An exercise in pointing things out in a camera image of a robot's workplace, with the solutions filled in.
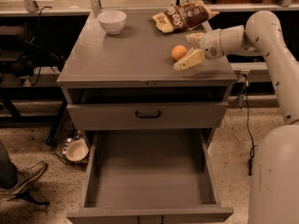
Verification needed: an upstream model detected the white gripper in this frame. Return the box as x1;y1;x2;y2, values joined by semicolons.
174;29;223;71

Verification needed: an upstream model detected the orange fruit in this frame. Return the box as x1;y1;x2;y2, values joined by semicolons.
171;45;188;61

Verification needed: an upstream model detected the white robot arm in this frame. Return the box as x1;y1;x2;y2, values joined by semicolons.
174;10;299;224

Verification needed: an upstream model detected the grey drawer cabinet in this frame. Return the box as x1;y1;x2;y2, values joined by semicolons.
56;7;238;142

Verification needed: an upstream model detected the grey top drawer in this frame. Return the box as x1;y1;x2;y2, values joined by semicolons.
67;88;228;131

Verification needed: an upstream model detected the open grey middle drawer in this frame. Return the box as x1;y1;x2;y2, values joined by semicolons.
67;130;234;224

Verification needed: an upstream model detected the brown chip bag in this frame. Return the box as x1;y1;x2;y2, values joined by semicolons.
152;0;219;34

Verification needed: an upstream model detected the white ceramic bowl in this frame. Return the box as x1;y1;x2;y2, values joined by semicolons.
97;10;127;35

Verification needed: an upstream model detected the white bowl on floor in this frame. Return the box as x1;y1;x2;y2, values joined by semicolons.
64;139;89;161

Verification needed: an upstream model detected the dark trouser leg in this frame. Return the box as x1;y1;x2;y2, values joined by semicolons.
0;140;18;189

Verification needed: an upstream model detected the black drawer handle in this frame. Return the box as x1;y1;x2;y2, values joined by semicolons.
135;110;162;119

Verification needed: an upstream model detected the black power cable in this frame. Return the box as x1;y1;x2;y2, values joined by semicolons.
244;73;257;176

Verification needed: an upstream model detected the black cable at left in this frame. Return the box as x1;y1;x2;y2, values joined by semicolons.
29;6;54;88

